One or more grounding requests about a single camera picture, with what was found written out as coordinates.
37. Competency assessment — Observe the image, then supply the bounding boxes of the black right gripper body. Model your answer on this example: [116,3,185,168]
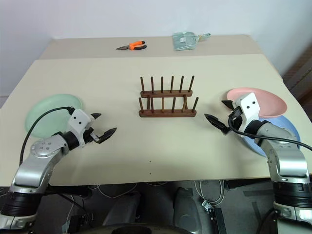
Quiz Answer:
[223,109,244,135]

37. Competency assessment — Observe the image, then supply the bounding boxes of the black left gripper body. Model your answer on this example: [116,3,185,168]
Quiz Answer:
[82,126,101,145]

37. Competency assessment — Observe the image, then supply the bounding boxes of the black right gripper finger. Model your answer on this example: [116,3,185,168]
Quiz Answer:
[221,99,236,110]
[204,113,230,134]

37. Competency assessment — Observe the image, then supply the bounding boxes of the wooden dish rack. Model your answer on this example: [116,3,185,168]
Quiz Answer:
[138,75,199,118]

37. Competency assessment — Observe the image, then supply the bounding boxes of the red plate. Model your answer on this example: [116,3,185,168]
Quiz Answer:
[226,88,288,119]

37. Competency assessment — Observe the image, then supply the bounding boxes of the green plate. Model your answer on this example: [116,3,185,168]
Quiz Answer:
[24,94,84,138]

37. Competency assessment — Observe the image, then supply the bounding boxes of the blue plate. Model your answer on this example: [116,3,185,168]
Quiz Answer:
[240,115,301,157]

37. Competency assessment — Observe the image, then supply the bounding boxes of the dark rounded left leg shape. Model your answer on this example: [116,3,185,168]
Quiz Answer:
[102,191,141,226]

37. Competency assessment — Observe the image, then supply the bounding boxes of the dark rounded leg shape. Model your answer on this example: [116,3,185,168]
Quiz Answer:
[102,191,141,226]
[174,187,208,231]

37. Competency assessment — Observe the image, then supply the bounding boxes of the clear plastic bag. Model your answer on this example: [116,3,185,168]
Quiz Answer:
[172,32,211,51]

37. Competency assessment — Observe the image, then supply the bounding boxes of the dark rounded right leg shape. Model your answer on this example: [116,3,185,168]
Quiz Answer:
[174,187,208,231]

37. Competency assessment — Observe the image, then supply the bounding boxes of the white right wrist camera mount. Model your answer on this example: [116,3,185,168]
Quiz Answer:
[234,92,261,132]

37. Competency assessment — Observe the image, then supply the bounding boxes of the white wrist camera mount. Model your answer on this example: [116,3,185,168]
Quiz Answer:
[234,92,261,132]
[67,108,95,147]

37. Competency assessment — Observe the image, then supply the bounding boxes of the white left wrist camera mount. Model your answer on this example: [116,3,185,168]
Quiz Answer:
[67,108,95,147]

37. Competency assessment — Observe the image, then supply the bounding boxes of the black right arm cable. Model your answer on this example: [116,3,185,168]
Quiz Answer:
[227,111,312,150]

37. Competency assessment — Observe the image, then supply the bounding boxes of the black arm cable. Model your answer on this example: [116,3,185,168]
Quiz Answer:
[19,106,75,164]
[227,111,312,150]

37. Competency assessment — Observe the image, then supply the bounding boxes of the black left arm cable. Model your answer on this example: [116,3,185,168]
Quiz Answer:
[19,106,75,164]

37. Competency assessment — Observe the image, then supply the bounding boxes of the white cable under table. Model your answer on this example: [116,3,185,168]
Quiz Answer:
[194,179,225,204]

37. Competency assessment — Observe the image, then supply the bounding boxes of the orange handled pliers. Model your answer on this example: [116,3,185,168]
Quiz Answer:
[116,40,148,51]

